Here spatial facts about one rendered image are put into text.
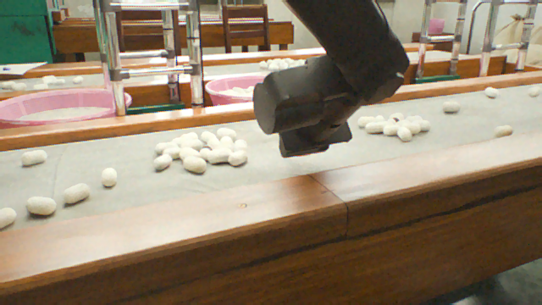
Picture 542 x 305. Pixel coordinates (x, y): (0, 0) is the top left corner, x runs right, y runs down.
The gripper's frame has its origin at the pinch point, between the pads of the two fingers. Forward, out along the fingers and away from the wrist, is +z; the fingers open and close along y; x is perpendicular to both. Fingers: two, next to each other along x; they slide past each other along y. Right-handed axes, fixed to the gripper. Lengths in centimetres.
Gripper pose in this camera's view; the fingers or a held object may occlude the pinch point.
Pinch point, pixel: (290, 147)
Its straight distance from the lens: 63.4
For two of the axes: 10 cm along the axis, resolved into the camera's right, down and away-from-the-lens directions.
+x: 2.8, 9.2, -2.8
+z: -2.8, 3.6, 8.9
